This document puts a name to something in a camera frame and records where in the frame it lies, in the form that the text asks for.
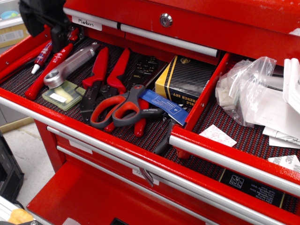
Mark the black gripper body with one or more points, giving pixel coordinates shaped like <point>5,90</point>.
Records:
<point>48,12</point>

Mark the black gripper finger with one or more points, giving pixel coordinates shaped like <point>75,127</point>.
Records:
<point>30,20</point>
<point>59,37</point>

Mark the red glue tube white cap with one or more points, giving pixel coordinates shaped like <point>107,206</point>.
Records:
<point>42,57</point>

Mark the cardboard box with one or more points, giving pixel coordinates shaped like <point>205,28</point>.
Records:
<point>12,35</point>

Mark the white markers label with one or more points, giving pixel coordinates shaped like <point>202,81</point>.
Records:
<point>87,23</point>

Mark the silver utility knife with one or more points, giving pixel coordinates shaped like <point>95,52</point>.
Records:
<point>59,74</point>

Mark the green clear plastic case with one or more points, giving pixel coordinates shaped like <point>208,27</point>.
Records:
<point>65,96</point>

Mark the black multi crimper tool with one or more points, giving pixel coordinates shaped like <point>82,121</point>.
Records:
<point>147,69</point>

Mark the red grey scissors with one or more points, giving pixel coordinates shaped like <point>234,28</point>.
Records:
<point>122,110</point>

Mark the silver cabinet lock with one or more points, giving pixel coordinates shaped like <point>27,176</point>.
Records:
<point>165,20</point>

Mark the red tool chest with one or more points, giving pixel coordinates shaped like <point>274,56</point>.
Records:
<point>101,176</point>

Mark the black yellow wrench set box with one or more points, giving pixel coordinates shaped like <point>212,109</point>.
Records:
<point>183,80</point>

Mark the blue plastic pouch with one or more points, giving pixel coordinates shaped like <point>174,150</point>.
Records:
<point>173,109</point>

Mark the black equipment box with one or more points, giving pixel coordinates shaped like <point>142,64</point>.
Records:
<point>11,176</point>

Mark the clear plastic bag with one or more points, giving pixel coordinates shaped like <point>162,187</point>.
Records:
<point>240,92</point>

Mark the white papers stack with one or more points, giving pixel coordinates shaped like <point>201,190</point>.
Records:
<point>279,105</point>

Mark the black drill bit case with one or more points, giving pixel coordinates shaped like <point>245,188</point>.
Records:
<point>252,188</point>

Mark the white 3M adhesive pad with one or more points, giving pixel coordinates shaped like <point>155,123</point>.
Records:
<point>290,162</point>

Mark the red handled wire stripper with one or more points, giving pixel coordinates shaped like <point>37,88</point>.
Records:
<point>76,35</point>

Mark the red handled crimping tool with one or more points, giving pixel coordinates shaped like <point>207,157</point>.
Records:
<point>101,84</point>

